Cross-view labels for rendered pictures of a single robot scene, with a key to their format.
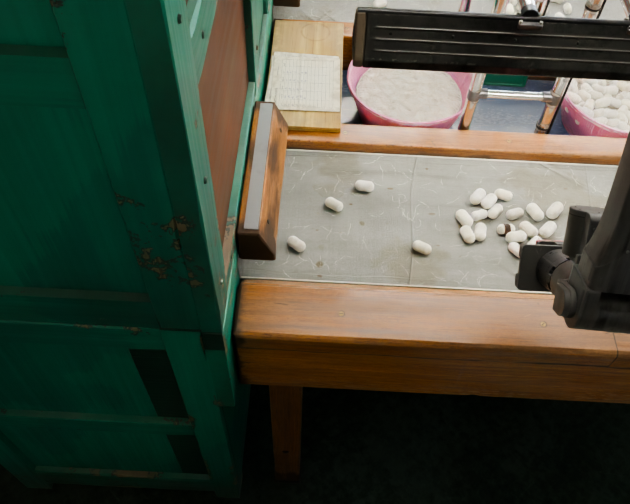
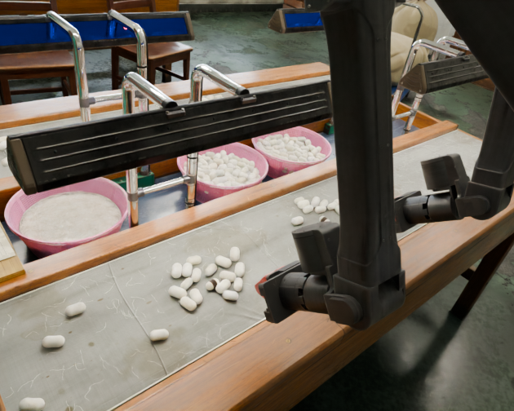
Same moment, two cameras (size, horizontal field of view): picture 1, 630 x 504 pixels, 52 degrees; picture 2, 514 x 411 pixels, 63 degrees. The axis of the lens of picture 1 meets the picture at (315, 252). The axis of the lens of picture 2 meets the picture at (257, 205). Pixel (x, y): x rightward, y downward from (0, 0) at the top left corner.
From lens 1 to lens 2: 35 cm
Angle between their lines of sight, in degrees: 36
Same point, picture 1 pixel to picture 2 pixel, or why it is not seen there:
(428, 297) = (193, 375)
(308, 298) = not seen: outside the picture
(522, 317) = (272, 345)
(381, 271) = (135, 377)
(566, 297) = (351, 305)
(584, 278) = (356, 281)
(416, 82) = (73, 208)
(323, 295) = not seen: outside the picture
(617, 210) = (361, 209)
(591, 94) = (203, 172)
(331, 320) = not seen: outside the picture
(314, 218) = (38, 366)
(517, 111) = (160, 201)
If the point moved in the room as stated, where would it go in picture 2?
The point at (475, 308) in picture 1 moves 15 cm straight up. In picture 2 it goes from (235, 360) to (245, 301)
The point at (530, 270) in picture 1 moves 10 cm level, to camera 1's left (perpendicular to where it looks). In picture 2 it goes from (276, 302) to (223, 333)
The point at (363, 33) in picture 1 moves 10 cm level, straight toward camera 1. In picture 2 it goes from (25, 159) to (46, 200)
